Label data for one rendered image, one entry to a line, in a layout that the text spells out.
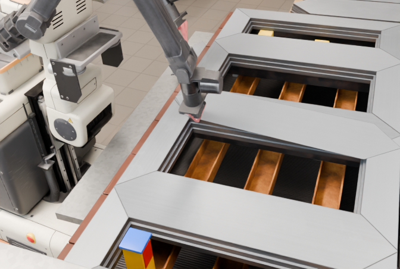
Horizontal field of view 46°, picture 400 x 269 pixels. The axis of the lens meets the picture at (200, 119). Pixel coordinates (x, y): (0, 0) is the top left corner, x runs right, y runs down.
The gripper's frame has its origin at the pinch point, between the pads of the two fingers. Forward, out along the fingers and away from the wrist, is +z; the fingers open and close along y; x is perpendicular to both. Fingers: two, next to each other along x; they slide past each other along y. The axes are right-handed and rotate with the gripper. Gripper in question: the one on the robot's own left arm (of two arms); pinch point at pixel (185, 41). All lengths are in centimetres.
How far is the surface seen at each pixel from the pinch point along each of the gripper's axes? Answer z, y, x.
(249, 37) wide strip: 17.0, 34.9, -3.9
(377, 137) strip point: 44, -13, -57
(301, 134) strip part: 34, -20, -38
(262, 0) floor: 61, 264, 101
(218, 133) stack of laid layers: 25.7, -25.0, -13.5
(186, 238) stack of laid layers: 29, -68, -23
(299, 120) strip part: 33, -13, -36
